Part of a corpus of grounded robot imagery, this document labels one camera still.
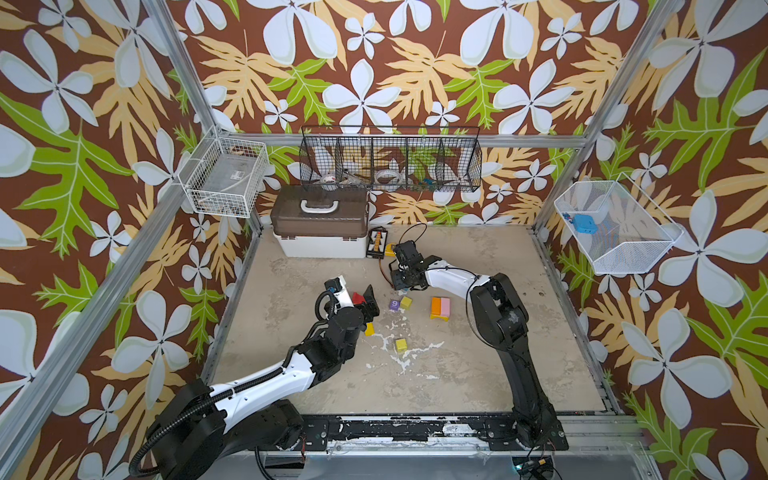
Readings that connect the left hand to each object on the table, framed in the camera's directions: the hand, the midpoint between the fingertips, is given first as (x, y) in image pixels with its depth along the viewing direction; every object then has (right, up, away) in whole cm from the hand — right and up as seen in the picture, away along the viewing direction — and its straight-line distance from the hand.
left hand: (358, 287), depth 80 cm
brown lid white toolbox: (-14, +20, +15) cm, 28 cm away
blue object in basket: (+66, +18, +7) cm, 69 cm away
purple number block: (+11, -7, +18) cm, 22 cm away
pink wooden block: (+27, -8, +14) cm, 31 cm away
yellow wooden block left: (+3, -14, +11) cm, 18 cm away
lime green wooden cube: (+14, -7, +16) cm, 23 cm away
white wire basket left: (-40, +32, +7) cm, 52 cm away
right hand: (+12, +1, +25) cm, 27 cm away
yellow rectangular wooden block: (+23, -11, +14) cm, 29 cm away
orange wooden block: (+23, -8, +14) cm, 29 cm away
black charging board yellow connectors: (+4, +15, +35) cm, 39 cm away
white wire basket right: (+72, +15, -3) cm, 74 cm away
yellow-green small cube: (+12, -18, +7) cm, 23 cm away
